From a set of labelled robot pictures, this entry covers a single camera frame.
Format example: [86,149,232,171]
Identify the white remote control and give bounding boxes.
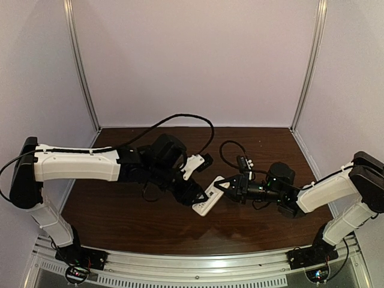
[192,176,224,217]

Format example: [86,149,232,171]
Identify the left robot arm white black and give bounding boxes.
[9,134,211,250]

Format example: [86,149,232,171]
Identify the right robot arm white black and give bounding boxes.
[214,151,383,252]

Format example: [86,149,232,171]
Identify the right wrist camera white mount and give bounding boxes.
[236,155,255,181]

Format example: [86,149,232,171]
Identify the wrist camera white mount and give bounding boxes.
[236,155,255,181]
[181,154,214,181]

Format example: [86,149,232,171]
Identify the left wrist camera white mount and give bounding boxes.
[181,154,214,181]

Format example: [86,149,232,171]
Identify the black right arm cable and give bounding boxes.
[220,140,358,191]

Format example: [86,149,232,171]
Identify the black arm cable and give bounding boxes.
[220,140,358,191]
[0,113,215,205]

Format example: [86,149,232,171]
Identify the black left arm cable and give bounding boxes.
[0,113,215,205]

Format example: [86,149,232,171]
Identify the front aluminium rail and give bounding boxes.
[21,236,373,287]

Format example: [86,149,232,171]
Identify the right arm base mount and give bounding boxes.
[286,224,338,284]

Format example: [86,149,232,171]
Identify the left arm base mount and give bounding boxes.
[51,226,109,286]

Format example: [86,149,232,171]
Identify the right aluminium frame post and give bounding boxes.
[290,0,328,133]

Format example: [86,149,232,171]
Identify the aluminium frame post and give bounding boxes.
[63,0,101,132]
[290,0,328,133]

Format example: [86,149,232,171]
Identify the left aluminium frame post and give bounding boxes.
[63,0,101,132]

